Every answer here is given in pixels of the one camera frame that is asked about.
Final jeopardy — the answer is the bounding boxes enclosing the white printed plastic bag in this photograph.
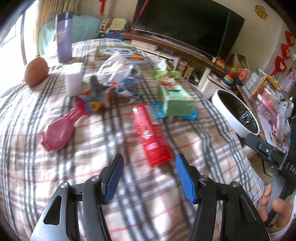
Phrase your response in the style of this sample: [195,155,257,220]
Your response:
[96,51,133,85]

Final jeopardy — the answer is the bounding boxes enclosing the green snack bag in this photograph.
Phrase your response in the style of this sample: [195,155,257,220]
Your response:
[152,59,181,82]

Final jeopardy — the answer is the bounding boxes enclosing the plaid blanket cover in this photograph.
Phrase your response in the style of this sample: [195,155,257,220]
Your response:
[1,53,264,240]

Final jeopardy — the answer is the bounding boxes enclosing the orange round fruit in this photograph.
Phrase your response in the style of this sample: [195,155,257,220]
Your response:
[24,57,49,87]

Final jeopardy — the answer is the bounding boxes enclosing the teal covered chair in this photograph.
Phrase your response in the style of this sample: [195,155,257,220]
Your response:
[38,15,102,56]

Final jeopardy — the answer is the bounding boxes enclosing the wooden tv stand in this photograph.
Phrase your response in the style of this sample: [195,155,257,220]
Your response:
[120,32,226,76]

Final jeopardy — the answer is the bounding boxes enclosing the black flat television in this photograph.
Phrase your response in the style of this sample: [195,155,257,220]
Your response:
[133,0,245,58]

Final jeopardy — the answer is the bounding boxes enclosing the white round trash bin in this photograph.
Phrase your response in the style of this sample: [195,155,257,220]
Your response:
[211,89,261,158]

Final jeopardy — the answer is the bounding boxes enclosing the rainbow stacking ring toy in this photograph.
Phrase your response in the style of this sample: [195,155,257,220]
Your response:
[220,67,238,89]

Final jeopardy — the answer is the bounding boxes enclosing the blue plastic bag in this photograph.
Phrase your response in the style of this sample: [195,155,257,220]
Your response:
[115,76,140,103]

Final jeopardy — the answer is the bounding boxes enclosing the person's right hand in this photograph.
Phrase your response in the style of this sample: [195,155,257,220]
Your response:
[258,183,293,233]

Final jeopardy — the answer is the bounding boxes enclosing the colourful snack wrapper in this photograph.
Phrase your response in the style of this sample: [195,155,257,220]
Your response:
[76,75,113,114]

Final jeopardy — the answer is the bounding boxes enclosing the white foam block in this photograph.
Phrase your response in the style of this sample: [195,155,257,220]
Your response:
[64,62,83,97]

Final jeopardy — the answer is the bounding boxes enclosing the yellow toy phone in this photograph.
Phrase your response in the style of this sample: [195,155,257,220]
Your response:
[110,18,128,32]

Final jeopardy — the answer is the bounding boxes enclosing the beige window curtain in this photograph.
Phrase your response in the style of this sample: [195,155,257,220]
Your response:
[35,0,82,44]

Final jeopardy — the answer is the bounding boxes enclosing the purple thermos bottle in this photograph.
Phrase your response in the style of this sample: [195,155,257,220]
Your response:
[55,11,73,63]

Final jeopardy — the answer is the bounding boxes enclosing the children's picture book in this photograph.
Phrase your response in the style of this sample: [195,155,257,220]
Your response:
[94,46,145,61]

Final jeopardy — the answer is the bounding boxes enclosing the red carton box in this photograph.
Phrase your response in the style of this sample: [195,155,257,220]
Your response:
[132,104,173,167]

